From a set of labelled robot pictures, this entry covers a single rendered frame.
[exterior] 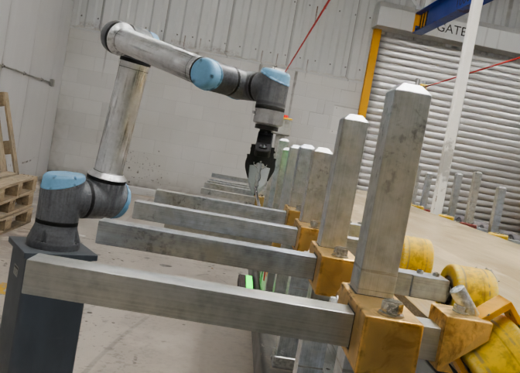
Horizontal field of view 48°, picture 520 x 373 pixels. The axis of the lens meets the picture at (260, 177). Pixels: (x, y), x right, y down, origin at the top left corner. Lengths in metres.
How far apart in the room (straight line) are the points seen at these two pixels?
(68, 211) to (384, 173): 1.73
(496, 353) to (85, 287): 0.36
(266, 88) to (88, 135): 7.95
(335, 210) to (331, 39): 8.97
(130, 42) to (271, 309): 1.58
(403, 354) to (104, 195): 1.84
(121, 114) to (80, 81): 7.43
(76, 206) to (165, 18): 7.59
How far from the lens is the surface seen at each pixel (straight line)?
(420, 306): 0.90
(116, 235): 0.77
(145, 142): 9.43
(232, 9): 9.63
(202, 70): 1.71
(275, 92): 1.72
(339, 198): 0.80
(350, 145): 0.79
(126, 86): 2.22
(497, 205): 2.92
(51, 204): 2.17
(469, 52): 3.37
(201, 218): 1.00
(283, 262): 0.76
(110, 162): 2.25
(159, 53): 1.88
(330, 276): 0.74
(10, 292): 2.31
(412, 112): 0.55
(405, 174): 0.55
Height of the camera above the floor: 1.09
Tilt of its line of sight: 3 degrees down
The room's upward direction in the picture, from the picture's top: 10 degrees clockwise
